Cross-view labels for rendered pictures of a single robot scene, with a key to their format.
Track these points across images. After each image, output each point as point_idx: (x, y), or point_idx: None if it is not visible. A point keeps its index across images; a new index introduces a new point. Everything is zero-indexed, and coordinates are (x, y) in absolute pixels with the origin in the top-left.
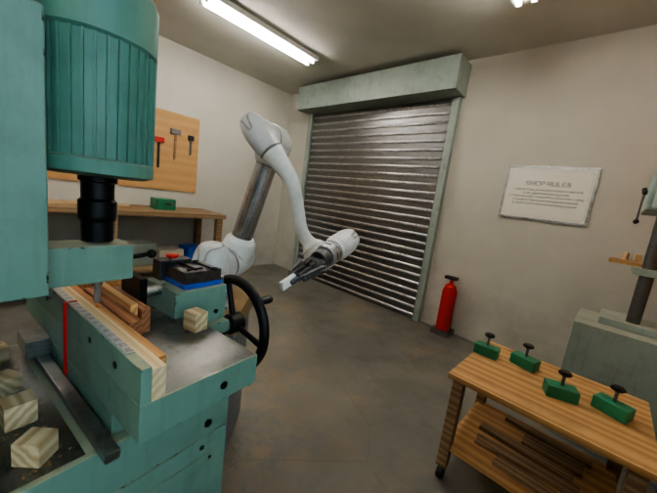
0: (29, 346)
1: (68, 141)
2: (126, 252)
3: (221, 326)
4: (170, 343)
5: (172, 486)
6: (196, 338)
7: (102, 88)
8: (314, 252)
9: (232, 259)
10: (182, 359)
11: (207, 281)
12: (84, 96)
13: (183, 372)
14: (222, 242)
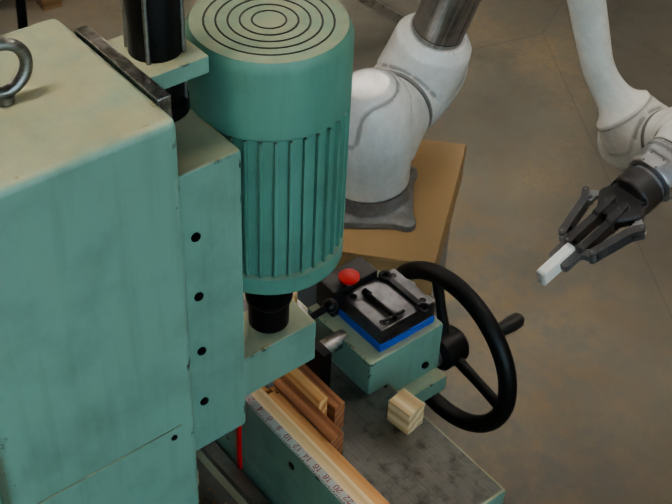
0: None
1: (260, 266)
2: (308, 334)
3: (434, 387)
4: (380, 459)
5: None
6: (412, 449)
7: (297, 199)
8: (622, 181)
9: (417, 113)
10: (405, 495)
11: (412, 326)
12: (277, 214)
13: None
14: (388, 47)
